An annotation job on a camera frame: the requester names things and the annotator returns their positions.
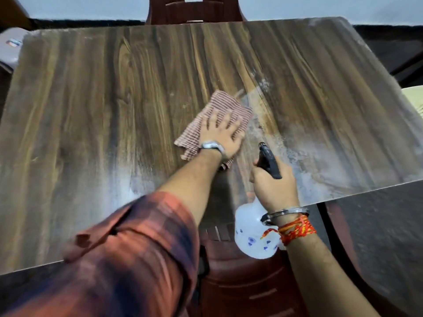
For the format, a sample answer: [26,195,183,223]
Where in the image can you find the white floral spray bottle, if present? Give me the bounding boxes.
[234,141,286,260]

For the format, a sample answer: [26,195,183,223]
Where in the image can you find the person's right hand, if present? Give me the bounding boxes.
[249,156,301,217]

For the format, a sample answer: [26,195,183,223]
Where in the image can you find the person's right forearm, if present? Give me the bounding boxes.
[286,234,381,317]

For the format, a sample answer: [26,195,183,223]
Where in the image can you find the wooden table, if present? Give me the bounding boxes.
[0,17,423,276]

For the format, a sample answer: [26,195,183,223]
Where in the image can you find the maroon plastic chair white marks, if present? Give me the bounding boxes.
[186,199,410,317]

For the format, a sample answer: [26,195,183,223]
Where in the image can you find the cream plastic basket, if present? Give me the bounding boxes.
[401,85,423,118]

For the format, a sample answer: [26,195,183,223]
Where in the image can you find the maroon plastic chair green label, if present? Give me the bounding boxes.
[145,0,247,25]

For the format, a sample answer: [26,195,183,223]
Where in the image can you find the dark wooden furniture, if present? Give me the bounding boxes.
[390,51,423,88]

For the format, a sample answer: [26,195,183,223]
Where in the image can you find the orange thread bracelet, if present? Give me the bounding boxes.
[261,216,317,247]

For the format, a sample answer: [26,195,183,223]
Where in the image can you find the person's left forearm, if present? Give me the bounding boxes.
[158,150,222,228]

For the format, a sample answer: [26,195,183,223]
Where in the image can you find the brown wooden door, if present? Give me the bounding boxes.
[0,0,32,30]

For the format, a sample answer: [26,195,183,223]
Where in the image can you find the orange plaid shirt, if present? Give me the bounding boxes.
[0,191,200,317]

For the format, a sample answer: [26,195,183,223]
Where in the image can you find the person's left hand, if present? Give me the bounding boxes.
[200,110,246,161]

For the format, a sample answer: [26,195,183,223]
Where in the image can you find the silver wristwatch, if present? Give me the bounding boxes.
[199,140,227,172]

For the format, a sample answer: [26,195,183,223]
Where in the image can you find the white plastic stool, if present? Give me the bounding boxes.
[0,27,30,71]

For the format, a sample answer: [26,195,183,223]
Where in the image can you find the silver bangle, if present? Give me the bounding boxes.
[260,207,311,227]

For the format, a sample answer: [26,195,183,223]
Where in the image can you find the red white checked cloth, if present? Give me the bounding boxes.
[174,90,253,171]

